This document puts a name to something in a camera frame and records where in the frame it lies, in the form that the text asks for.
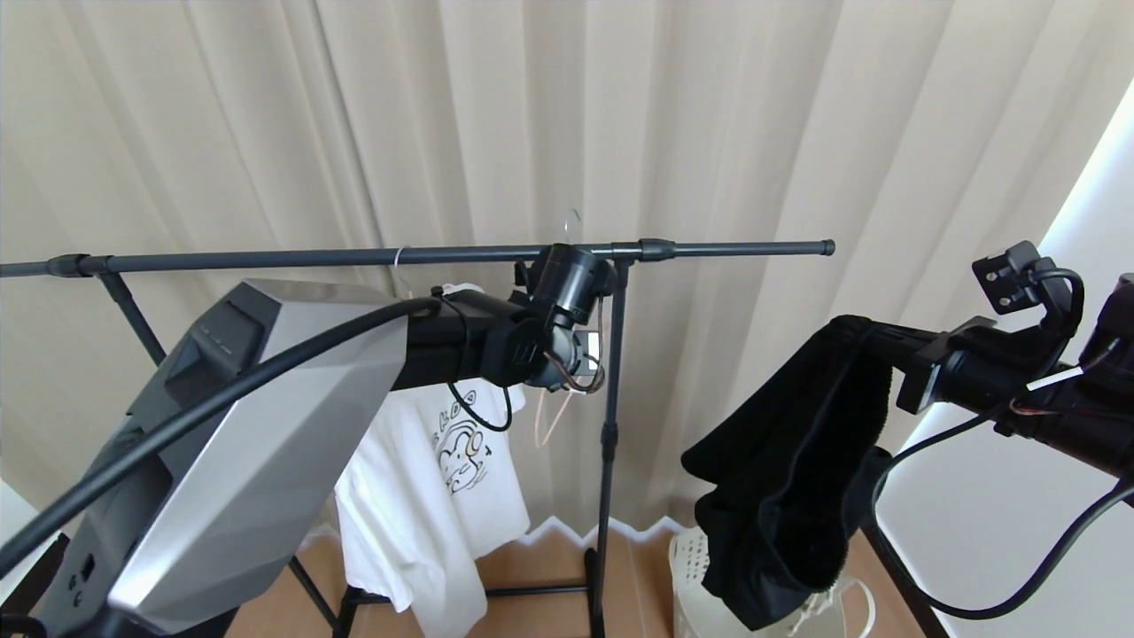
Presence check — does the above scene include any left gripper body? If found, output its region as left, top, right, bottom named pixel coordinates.
left=542, top=321, right=610, bottom=396

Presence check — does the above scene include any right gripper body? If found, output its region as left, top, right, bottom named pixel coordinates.
left=895, top=316, right=1066, bottom=416

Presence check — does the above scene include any black garment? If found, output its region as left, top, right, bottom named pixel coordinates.
left=680, top=315, right=897, bottom=635

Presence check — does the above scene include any white printed T-shirt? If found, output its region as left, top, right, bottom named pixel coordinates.
left=335, top=284, right=531, bottom=638

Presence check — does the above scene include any white laundry basket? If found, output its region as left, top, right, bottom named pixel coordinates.
left=669, top=525, right=878, bottom=638

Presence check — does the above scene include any black clothes rack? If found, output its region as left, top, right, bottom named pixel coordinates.
left=0, top=239, right=836, bottom=638

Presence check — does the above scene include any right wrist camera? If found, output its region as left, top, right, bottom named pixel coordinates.
left=972, top=241, right=1087, bottom=355

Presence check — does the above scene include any black cable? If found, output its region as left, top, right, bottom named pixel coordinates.
left=871, top=412, right=1134, bottom=620
left=0, top=297, right=517, bottom=581

